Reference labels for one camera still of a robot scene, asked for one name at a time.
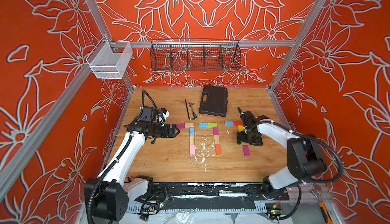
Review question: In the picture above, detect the green block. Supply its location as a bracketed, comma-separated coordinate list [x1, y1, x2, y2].
[208, 123, 217, 128]

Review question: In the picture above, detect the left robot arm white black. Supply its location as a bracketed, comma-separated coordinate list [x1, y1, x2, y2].
[84, 101, 180, 224]

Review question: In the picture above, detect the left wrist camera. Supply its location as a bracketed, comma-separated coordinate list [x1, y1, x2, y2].
[156, 108, 170, 124]

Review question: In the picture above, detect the orange block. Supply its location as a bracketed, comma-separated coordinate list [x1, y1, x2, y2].
[215, 144, 222, 155]

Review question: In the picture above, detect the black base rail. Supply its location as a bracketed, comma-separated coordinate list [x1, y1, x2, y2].
[145, 182, 289, 201]

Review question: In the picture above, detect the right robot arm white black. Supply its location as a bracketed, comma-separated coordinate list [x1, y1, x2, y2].
[237, 108, 344, 222]

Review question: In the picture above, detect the pink block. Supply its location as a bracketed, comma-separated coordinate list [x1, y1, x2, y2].
[190, 145, 196, 156]

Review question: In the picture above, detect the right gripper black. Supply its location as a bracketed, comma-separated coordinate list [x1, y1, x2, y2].
[237, 129, 263, 146]

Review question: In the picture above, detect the green handled ratchet wrench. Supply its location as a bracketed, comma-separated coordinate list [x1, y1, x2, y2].
[188, 103, 198, 120]

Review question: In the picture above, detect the black wire basket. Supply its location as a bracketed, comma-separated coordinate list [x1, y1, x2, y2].
[150, 38, 242, 72]

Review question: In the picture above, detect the red block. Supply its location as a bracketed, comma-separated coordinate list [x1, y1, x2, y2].
[234, 121, 243, 126]

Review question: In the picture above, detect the white wire basket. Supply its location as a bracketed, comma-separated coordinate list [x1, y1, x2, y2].
[86, 37, 133, 79]

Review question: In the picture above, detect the natural wood block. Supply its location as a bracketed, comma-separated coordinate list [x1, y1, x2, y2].
[184, 123, 194, 128]
[214, 135, 220, 144]
[190, 136, 195, 145]

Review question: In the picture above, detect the black hex key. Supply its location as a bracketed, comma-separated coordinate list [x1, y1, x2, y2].
[184, 99, 192, 120]

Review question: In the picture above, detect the black plastic tool case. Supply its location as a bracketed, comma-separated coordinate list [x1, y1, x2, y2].
[199, 85, 229, 117]

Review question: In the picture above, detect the magenta block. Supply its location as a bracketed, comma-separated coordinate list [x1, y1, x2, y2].
[213, 127, 219, 135]
[242, 145, 250, 157]
[176, 123, 186, 129]

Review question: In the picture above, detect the orange handled tool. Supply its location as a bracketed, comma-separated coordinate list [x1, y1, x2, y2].
[319, 202, 333, 224]

